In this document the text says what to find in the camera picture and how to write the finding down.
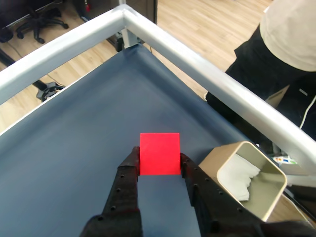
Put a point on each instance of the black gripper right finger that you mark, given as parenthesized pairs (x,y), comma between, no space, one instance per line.
(212,205)

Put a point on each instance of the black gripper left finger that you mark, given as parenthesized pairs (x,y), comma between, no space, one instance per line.
(123,192)

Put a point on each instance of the red cube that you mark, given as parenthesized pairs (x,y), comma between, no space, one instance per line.
(160,154)

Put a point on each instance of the beige rounded box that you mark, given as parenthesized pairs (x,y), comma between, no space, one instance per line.
(271,192)

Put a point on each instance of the white crumpled tissue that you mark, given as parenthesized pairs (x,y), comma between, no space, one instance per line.
(237,177)

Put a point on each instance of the dark grey-blue table mat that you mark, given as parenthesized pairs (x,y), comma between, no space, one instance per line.
(86,123)

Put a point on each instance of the small colourful printed pack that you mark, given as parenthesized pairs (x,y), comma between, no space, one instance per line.
(284,160)

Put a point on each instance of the brown cardboard panel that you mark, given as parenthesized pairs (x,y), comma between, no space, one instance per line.
(277,97)

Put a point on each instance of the black case with white label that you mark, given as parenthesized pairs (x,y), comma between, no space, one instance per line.
(296,111)

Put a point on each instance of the black stand foot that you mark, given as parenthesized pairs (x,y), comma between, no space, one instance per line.
(48,89)

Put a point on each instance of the dark cabinet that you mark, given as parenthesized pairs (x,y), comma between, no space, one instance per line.
(143,10)

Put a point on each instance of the black office chair base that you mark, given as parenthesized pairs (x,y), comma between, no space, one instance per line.
(40,22)

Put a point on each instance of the silver metal table frame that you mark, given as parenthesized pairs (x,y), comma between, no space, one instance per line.
(172,47)

